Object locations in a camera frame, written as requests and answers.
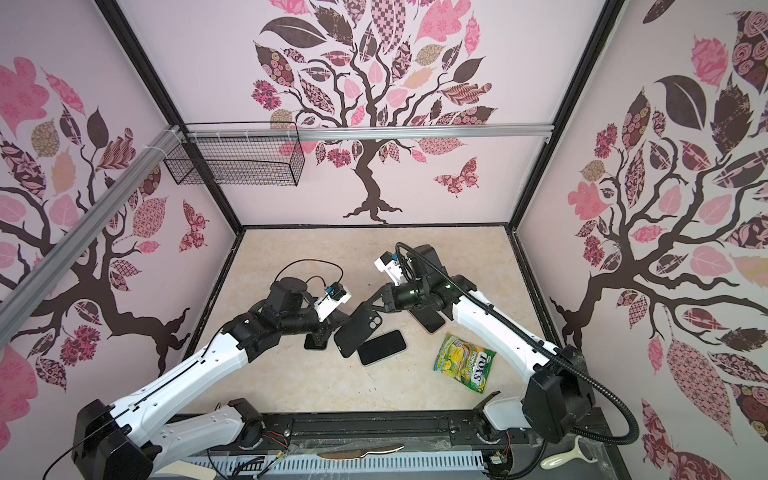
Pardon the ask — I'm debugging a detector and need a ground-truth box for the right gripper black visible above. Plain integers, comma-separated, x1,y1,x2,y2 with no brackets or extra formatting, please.
365,281,431,314

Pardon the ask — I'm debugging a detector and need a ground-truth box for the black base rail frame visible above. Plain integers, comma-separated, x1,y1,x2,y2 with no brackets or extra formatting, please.
110,407,631,480

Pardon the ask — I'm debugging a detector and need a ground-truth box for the aluminium rail left wall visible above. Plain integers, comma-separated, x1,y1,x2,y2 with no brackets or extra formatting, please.
1,125,183,346

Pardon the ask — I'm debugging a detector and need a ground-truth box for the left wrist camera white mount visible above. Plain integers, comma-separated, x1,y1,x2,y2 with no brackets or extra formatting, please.
314,282,351,322

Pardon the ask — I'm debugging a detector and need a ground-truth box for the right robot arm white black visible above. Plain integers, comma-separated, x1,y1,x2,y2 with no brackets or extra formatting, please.
360,243,595,443

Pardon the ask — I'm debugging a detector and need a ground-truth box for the wooden knife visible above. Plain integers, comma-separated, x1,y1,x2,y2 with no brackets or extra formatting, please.
317,444,404,461

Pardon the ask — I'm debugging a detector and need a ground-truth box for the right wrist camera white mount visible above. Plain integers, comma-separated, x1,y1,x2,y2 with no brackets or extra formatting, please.
374,251,406,286

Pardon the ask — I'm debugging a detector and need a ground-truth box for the black phone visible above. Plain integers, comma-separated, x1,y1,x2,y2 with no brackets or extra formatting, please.
411,309,446,334
357,330,407,366

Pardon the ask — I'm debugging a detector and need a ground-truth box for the aluminium rail back wall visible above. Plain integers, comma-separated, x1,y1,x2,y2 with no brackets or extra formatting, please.
186,123,554,141

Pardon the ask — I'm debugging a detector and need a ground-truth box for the white spatula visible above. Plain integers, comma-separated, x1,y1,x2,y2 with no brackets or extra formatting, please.
157,461,217,480

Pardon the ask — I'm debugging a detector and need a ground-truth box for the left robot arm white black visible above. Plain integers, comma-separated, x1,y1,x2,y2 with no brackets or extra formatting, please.
71,277,351,479

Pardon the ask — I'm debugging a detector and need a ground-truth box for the black smartphone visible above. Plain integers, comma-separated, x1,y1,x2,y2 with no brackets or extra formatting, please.
303,334,328,351

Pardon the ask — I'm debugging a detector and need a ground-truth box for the black wire basket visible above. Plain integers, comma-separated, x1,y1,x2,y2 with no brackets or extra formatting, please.
164,120,305,187

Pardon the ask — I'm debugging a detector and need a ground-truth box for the aluminium rail wall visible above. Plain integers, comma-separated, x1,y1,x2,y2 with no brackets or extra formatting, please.
1,125,183,346
186,123,554,141

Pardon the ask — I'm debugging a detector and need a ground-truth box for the black phone case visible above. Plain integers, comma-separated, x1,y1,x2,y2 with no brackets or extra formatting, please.
333,303,382,358

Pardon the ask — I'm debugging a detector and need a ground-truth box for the black corrugated cable conduit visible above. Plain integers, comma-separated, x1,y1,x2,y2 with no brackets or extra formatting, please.
394,242,641,446

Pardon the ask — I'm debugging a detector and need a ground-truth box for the green yellow candy bag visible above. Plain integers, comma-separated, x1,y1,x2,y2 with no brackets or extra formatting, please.
433,334,496,394

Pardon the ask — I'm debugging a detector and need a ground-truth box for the white perforated cable tray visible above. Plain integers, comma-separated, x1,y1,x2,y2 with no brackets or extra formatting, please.
186,451,485,476

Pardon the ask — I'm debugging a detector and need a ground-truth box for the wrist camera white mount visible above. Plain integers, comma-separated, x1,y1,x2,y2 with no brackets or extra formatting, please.
314,282,351,322
374,251,406,286

